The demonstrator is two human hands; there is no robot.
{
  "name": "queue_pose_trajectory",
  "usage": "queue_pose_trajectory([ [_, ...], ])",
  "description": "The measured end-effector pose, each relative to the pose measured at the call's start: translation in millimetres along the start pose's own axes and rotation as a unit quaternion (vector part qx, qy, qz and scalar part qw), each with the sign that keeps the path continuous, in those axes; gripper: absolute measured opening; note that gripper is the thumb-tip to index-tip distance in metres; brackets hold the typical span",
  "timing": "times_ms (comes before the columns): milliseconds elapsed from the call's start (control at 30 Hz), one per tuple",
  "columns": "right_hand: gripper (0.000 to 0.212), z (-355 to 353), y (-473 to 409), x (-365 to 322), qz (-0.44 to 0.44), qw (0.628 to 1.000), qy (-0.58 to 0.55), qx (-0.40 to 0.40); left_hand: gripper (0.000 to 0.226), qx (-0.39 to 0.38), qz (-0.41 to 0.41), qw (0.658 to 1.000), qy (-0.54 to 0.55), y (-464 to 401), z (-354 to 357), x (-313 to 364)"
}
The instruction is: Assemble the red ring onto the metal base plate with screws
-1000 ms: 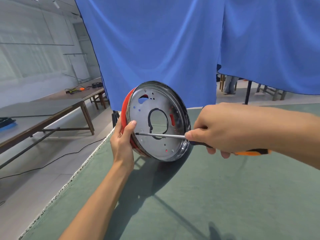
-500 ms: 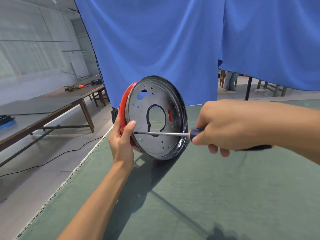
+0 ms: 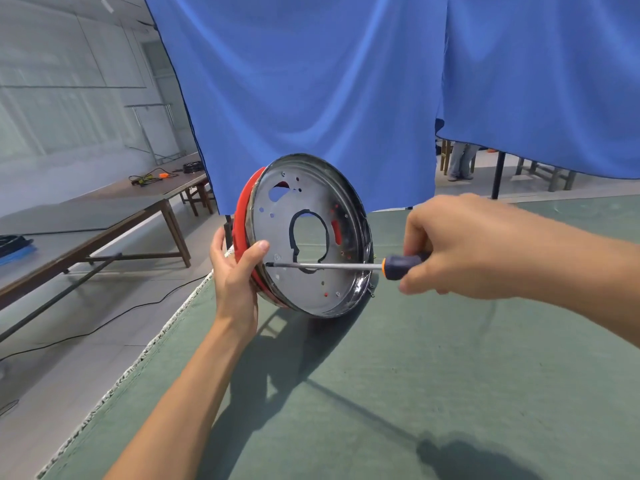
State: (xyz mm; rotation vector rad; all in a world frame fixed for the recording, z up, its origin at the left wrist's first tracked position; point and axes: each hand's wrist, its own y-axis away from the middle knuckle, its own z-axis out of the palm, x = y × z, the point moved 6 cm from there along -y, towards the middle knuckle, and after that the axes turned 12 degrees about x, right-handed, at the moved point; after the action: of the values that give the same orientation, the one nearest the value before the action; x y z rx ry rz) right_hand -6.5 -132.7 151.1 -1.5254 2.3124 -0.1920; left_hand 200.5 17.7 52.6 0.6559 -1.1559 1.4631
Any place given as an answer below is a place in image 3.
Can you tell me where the person's right hand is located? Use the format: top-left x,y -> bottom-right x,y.
398,193 -> 538,300

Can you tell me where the person's left hand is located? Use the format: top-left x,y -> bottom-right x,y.
209,227 -> 271,337

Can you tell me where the red and steel cooker base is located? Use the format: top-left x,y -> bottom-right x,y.
223,154 -> 375,319

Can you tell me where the orange and black screwdriver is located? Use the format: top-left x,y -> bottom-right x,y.
265,252 -> 431,281

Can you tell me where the person's left forearm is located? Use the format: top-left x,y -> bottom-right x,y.
103,317 -> 259,480

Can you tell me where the person's right forearm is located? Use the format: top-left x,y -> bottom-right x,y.
520,207 -> 640,348

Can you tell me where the black curtain stand leg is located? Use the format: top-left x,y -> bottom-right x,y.
491,151 -> 506,200

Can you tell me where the green felt table cover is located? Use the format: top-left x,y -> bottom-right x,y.
37,194 -> 640,480

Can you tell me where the orange and green tool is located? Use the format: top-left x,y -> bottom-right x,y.
128,170 -> 179,187

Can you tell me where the wooden bench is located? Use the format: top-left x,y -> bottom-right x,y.
515,157 -> 577,192

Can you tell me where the blue hanging curtain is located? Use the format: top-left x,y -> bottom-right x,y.
142,0 -> 640,216

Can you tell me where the long brown wooden table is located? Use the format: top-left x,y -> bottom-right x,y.
0,154 -> 215,311

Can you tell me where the black and blue tray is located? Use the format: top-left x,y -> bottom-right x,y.
0,234 -> 37,267

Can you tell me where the metal rack frame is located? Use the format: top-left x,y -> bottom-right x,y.
124,103 -> 187,165

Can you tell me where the black floor cable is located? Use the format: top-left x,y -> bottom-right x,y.
0,273 -> 213,363

